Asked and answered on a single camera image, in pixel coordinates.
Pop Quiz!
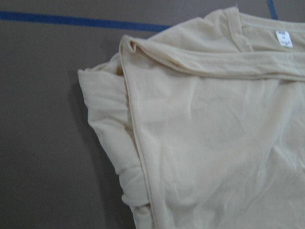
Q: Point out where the cream long-sleeve printed shirt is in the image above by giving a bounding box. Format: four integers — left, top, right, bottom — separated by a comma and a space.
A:
78, 7, 305, 229

